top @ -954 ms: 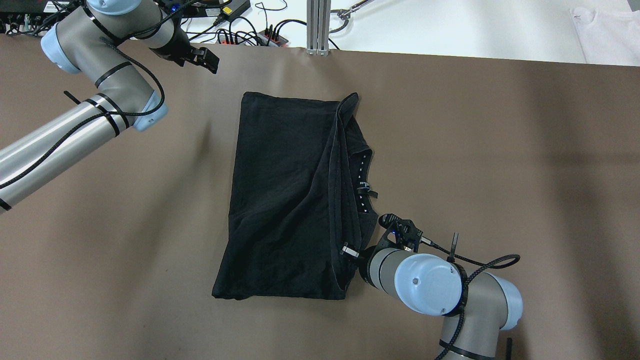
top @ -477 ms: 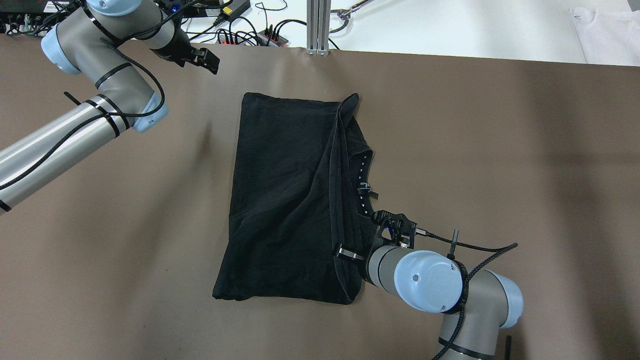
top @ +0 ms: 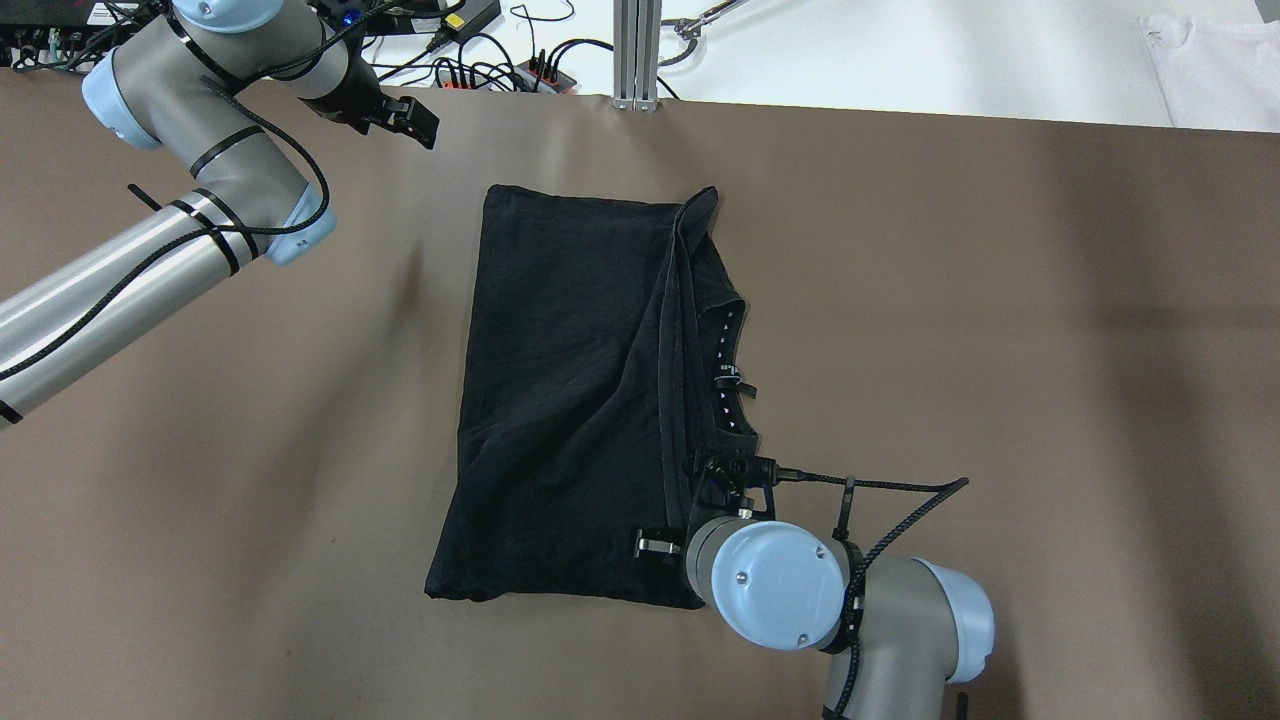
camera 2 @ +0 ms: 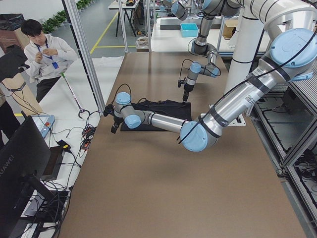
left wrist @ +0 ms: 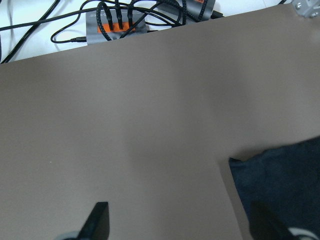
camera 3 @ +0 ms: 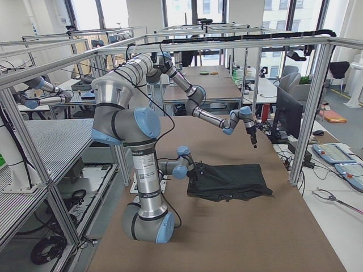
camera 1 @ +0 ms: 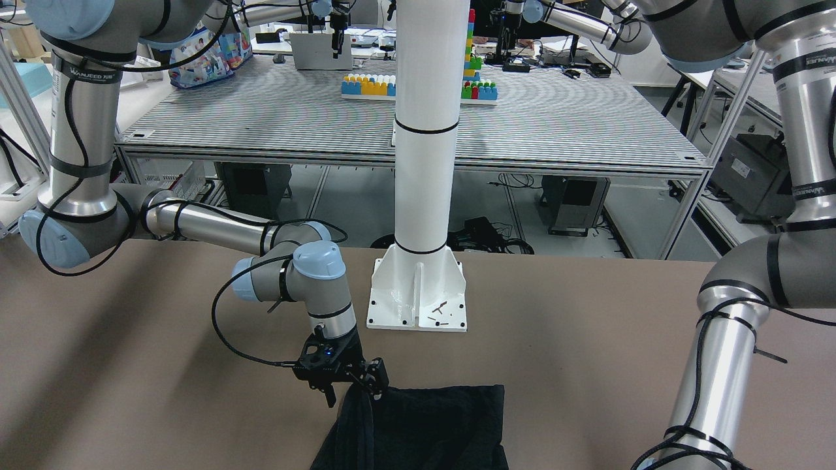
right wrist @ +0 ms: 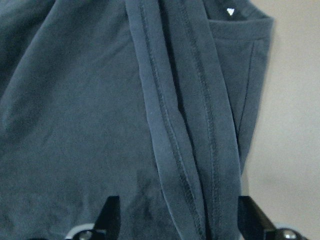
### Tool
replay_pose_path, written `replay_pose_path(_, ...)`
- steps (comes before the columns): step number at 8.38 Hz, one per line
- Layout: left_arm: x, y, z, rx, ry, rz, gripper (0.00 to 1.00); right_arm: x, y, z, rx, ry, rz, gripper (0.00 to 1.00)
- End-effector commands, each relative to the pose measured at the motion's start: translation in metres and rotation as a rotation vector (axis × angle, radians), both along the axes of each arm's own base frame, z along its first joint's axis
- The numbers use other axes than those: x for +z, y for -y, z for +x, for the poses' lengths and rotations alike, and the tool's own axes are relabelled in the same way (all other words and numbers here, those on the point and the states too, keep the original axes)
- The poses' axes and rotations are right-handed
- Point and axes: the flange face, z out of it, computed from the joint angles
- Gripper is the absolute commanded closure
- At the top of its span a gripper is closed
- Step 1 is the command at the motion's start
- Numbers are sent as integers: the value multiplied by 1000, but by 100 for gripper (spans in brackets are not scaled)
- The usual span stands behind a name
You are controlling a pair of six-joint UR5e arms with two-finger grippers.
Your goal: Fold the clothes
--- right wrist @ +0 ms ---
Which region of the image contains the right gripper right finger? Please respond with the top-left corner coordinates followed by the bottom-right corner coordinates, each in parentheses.
top-left (237, 195), bottom-right (277, 240)

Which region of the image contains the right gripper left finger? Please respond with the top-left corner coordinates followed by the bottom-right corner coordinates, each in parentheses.
top-left (93, 196), bottom-right (120, 240)

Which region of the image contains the black t-shirt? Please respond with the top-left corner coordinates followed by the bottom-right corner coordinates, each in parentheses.
top-left (0, 0), bottom-right (274, 240)

